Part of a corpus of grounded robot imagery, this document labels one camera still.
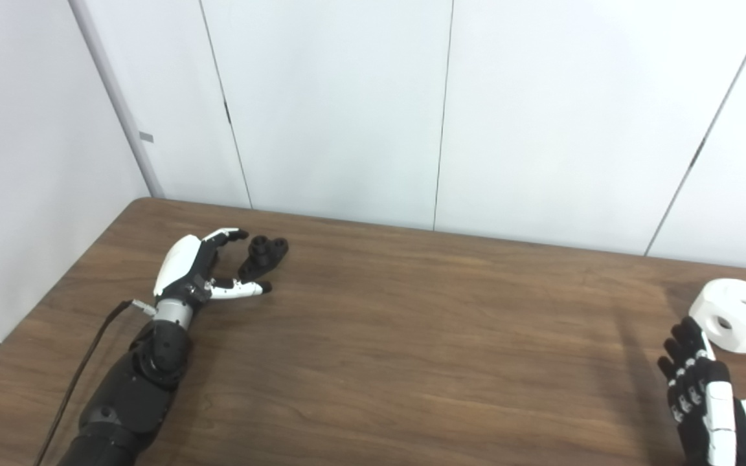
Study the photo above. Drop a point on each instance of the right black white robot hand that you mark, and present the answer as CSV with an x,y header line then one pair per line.
x,y
716,414

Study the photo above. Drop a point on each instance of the grey wall corner trim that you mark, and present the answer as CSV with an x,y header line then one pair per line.
x,y
120,110

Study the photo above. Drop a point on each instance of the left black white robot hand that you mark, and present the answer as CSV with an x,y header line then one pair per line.
x,y
182,262

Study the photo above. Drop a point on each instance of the black flanged holder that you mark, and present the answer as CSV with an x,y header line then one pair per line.
x,y
263,255

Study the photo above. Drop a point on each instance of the small grey wall label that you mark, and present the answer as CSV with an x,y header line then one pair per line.
x,y
146,137

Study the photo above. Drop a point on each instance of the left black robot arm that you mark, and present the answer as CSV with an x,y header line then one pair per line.
x,y
133,395

